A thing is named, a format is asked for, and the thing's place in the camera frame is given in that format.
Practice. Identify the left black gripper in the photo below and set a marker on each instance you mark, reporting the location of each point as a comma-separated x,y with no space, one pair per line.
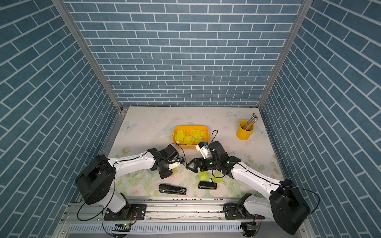
165,175

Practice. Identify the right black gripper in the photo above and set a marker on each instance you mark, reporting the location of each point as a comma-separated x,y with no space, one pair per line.
197,161

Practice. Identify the small black stapler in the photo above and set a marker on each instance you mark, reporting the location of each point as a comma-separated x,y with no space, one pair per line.
207,185

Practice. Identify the yellow plastic storage box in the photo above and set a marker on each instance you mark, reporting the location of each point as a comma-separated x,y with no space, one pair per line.
187,129

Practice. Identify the yellow shuttlecock small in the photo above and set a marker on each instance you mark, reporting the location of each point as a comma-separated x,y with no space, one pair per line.
198,134

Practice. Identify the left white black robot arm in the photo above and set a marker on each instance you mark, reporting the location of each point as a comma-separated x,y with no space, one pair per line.
97,181

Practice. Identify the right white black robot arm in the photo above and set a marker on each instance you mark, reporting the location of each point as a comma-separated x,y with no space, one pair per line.
282,202

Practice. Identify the large black stapler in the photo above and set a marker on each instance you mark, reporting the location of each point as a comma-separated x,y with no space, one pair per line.
171,189

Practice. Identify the yellow pen cup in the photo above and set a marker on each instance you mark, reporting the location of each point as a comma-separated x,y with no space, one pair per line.
242,133

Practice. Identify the bundle of pencils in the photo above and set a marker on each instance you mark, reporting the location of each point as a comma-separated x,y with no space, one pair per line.
250,122

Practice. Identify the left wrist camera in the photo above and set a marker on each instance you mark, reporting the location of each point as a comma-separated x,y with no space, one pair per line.
177,163

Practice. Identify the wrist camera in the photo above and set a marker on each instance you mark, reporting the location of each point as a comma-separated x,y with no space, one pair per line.
177,163
203,148

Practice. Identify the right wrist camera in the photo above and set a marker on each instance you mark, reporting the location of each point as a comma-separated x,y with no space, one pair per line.
203,148

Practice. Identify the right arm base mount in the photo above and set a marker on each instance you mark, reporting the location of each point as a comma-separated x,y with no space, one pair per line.
235,211

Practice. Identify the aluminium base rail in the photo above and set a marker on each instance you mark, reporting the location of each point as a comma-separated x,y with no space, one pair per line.
168,209

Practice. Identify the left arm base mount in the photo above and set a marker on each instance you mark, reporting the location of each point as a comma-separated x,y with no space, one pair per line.
128,211

